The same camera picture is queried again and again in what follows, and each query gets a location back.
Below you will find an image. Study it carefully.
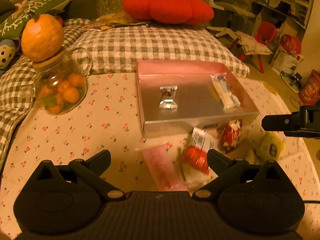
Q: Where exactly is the silver wrapped chocolate candy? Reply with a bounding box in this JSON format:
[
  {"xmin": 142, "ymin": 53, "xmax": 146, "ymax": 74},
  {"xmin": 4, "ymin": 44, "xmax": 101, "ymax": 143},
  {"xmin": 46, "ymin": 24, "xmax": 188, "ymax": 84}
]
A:
[{"xmin": 159, "ymin": 85, "xmax": 178, "ymax": 109}]

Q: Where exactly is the red tomato cushion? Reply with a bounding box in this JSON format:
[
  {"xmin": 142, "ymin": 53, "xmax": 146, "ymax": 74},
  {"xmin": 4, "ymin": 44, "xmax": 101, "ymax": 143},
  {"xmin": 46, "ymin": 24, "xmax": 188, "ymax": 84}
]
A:
[{"xmin": 122, "ymin": 0, "xmax": 214, "ymax": 25}]

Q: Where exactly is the red plastic chair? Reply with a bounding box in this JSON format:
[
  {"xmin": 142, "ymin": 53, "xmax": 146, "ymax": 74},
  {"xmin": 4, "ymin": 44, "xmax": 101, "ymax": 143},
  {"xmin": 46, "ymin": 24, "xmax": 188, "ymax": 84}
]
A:
[{"xmin": 239, "ymin": 21, "xmax": 278, "ymax": 74}]

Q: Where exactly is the large orange fruit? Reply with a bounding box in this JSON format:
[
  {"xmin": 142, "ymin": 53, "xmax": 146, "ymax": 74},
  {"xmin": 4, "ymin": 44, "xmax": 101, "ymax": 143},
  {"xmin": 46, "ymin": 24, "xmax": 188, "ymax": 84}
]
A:
[{"xmin": 21, "ymin": 14, "xmax": 64, "ymax": 62}]

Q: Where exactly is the silver pink snack box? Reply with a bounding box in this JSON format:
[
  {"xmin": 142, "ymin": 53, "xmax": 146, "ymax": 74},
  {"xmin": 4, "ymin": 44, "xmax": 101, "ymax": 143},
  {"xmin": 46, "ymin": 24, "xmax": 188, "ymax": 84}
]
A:
[{"xmin": 137, "ymin": 60, "xmax": 259, "ymax": 138}]

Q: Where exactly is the pink wafer packet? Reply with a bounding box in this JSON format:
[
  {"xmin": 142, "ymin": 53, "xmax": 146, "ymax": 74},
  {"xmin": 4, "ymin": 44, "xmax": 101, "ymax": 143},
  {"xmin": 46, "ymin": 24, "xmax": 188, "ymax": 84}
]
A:
[{"xmin": 141, "ymin": 144, "xmax": 187, "ymax": 191}]

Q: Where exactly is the red gift bag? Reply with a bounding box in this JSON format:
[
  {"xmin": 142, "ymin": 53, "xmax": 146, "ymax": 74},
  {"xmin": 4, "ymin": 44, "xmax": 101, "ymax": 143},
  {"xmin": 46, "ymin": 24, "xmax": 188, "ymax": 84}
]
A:
[{"xmin": 298, "ymin": 69, "xmax": 320, "ymax": 106}]

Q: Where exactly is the grey checkered blanket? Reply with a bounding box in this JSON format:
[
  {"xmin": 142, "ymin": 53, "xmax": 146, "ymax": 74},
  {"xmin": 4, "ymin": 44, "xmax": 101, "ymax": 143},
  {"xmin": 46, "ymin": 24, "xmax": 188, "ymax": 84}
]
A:
[{"xmin": 1, "ymin": 19, "xmax": 250, "ymax": 165}]

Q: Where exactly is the newspaper on chair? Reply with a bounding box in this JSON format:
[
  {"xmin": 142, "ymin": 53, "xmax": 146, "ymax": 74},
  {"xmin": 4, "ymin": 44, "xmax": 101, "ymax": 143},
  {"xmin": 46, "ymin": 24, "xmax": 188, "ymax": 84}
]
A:
[{"xmin": 235, "ymin": 31, "xmax": 272, "ymax": 55}]

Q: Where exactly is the blue monkey plush toy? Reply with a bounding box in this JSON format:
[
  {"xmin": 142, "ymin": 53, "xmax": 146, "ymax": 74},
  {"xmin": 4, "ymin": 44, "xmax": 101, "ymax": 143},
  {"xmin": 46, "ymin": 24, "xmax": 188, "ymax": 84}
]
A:
[{"xmin": 0, "ymin": 39, "xmax": 16, "ymax": 70}]

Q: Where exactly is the glass jar with kumquats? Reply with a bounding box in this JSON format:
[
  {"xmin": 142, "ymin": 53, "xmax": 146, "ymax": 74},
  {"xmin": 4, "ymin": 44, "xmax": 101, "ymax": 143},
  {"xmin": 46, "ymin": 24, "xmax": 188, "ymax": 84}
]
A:
[{"xmin": 32, "ymin": 47, "xmax": 93, "ymax": 115}]

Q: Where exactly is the green snowflake pillow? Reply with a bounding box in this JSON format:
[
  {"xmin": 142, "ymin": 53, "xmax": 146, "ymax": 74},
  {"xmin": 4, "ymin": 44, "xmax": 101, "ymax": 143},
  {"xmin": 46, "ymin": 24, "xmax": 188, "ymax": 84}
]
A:
[{"xmin": 1, "ymin": 0, "xmax": 71, "ymax": 41}]

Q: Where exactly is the yellow plastic wrapper on blanket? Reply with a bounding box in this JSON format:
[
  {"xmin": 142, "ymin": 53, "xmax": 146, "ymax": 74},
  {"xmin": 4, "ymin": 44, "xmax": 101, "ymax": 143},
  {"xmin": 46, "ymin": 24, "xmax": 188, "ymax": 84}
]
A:
[{"xmin": 84, "ymin": 9, "xmax": 150, "ymax": 31}]

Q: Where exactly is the cherry print tablecloth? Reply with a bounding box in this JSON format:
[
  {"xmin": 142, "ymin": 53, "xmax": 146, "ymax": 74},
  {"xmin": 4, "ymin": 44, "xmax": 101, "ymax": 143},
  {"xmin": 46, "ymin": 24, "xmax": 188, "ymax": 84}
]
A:
[{"xmin": 1, "ymin": 73, "xmax": 319, "ymax": 239}]

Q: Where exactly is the yellow biscuit packet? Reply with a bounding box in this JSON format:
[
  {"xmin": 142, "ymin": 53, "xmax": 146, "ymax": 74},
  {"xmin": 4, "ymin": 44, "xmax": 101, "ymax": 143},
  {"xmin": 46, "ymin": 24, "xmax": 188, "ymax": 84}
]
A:
[{"xmin": 256, "ymin": 132, "xmax": 286, "ymax": 161}]

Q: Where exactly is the white blue snack bar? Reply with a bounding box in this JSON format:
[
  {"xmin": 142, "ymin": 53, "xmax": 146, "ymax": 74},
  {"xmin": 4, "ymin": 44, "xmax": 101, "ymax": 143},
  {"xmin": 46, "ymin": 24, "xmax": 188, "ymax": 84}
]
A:
[{"xmin": 210, "ymin": 73, "xmax": 241, "ymax": 110}]

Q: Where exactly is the red white snack packet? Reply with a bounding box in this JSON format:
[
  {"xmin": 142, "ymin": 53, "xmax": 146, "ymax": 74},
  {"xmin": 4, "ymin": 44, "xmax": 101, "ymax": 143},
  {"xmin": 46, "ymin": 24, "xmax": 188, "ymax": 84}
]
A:
[{"xmin": 220, "ymin": 119, "xmax": 242, "ymax": 152}]

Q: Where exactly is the red orange snack packet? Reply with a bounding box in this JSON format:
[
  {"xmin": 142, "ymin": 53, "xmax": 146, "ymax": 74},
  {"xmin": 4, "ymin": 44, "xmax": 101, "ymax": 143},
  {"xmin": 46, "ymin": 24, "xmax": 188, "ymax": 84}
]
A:
[{"xmin": 181, "ymin": 127, "xmax": 219, "ymax": 175}]

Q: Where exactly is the white office chair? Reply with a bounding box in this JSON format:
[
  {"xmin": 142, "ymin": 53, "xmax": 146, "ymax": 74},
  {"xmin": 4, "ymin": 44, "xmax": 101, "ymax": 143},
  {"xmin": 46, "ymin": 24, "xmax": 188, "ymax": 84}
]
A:
[{"xmin": 207, "ymin": 0, "xmax": 255, "ymax": 40}]

